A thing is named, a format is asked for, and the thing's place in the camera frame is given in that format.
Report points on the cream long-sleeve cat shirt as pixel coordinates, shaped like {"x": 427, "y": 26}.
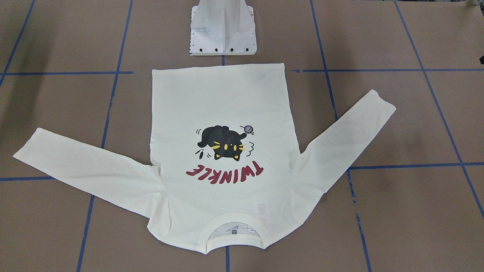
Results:
{"x": 226, "y": 168}

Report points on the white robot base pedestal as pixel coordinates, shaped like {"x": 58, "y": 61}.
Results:
{"x": 222, "y": 27}

